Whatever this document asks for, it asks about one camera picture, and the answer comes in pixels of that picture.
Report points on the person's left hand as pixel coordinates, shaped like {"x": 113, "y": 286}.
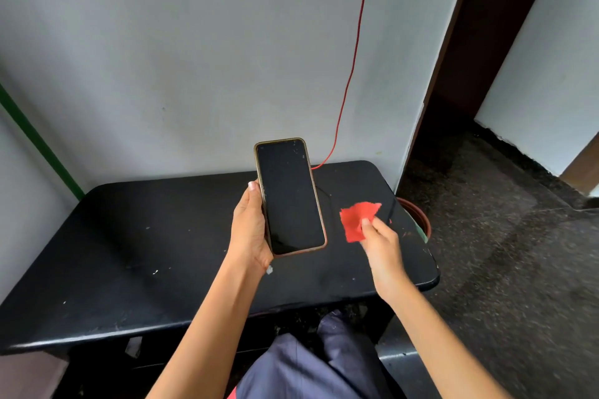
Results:
{"x": 249, "y": 237}

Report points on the person's right hand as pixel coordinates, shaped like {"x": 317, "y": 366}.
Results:
{"x": 384, "y": 253}

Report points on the person's right thumb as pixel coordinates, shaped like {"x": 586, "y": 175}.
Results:
{"x": 366, "y": 231}

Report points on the person's left thumb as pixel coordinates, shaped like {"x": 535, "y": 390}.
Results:
{"x": 255, "y": 200}

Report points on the red cleaning cloth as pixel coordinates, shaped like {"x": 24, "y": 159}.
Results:
{"x": 356, "y": 220}

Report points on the black smartphone with gold case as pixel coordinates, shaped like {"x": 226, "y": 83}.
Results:
{"x": 290, "y": 197}

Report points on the person's left forearm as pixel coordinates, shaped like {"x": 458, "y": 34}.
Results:
{"x": 206, "y": 333}

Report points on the person's right forearm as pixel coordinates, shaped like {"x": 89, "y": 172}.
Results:
{"x": 435, "y": 347}

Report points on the brown plant pot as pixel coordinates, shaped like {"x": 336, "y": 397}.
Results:
{"x": 418, "y": 218}

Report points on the black table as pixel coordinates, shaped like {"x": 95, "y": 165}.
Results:
{"x": 164, "y": 253}

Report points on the person's dark blue trousers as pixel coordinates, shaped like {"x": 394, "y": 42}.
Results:
{"x": 318, "y": 361}

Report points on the green pipe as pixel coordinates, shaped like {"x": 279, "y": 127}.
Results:
{"x": 37, "y": 141}

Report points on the brown wooden furniture corner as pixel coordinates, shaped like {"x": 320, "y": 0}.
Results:
{"x": 582, "y": 167}

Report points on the dark wooden door frame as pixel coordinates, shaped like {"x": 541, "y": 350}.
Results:
{"x": 482, "y": 38}

